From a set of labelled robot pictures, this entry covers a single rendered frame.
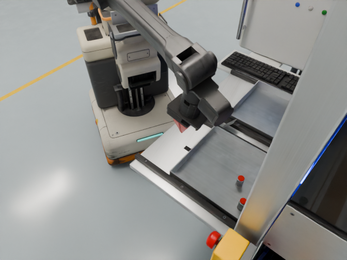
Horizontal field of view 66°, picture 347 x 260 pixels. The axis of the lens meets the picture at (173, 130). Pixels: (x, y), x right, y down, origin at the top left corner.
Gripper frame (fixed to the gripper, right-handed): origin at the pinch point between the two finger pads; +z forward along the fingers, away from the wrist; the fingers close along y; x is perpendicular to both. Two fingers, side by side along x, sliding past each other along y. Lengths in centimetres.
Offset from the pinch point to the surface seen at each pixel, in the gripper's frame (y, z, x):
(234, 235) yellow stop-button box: 26.7, -1.4, -15.4
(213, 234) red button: 23.0, 1.0, -17.7
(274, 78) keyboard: 7, 23, 72
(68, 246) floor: -30, 115, -38
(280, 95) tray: 14, 15, 54
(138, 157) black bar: -9.3, 19.1, -7.1
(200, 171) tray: 9.7, 17.2, 2.4
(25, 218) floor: -65, 122, -44
